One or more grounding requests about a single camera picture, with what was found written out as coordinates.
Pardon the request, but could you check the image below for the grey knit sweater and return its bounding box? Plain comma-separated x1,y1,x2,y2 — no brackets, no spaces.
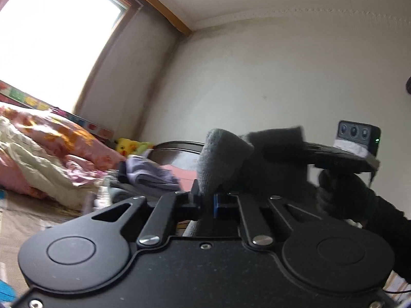
182,125,325,238

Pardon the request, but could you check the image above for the black gloved hand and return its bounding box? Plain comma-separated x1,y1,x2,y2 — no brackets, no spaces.
316,170,377,226

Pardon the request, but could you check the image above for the lavender folded garment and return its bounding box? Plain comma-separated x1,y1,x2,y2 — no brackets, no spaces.
125,155,180,197

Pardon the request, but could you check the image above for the dark wooden bed footboard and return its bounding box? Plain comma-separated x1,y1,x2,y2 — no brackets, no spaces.
148,140,204,171

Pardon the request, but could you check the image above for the yellow plush toy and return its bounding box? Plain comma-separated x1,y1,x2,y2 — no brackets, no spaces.
115,138,154,157

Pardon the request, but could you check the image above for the pink floral quilt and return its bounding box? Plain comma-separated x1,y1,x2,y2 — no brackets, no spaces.
1,103,125,211

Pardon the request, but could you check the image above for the Mickey Mouse plush blanket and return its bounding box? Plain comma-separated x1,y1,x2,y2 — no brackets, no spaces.
1,190,81,297

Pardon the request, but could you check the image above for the black camera module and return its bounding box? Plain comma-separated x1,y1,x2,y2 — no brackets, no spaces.
334,120,381,157

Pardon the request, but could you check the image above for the wooden window frame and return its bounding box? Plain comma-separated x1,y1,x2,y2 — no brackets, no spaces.
0,0,194,136

